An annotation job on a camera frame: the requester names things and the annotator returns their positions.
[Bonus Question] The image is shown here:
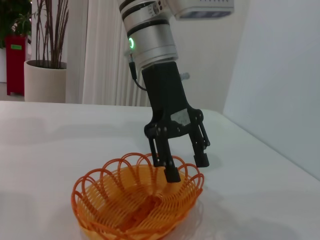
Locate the green leafy plant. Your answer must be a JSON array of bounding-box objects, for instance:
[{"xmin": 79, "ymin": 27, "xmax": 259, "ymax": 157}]
[{"xmin": 0, "ymin": 12, "xmax": 33, "ymax": 50}]

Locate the white pleated curtain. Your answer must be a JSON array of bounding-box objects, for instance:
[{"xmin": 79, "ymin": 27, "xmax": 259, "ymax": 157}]
[{"xmin": 66, "ymin": 0, "xmax": 156, "ymax": 107}]

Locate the red planter box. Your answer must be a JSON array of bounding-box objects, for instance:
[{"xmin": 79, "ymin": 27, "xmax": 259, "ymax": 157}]
[{"xmin": 4, "ymin": 34, "xmax": 28, "ymax": 96}]

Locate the left arm connector cable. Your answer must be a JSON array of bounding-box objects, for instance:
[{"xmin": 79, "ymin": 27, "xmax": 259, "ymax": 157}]
[{"xmin": 124, "ymin": 51, "xmax": 148, "ymax": 91}]

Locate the white round planter pot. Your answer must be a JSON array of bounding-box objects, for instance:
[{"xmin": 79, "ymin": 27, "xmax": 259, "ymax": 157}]
[{"xmin": 24, "ymin": 59, "xmax": 68, "ymax": 103}]

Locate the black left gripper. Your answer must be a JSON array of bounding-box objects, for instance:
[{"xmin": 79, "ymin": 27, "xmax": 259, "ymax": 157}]
[{"xmin": 141, "ymin": 61, "xmax": 211, "ymax": 168}]

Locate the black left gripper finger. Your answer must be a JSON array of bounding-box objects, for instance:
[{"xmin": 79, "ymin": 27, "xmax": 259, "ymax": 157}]
[{"xmin": 147, "ymin": 134, "xmax": 181, "ymax": 184}]

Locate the brown stemmed tall plant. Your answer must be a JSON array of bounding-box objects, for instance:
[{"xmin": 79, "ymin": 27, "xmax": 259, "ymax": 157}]
[{"xmin": 34, "ymin": 0, "xmax": 70, "ymax": 70}]

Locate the orange plastic wire basket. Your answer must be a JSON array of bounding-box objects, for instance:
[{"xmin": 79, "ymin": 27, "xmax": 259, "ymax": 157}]
[{"xmin": 71, "ymin": 151, "xmax": 205, "ymax": 240}]

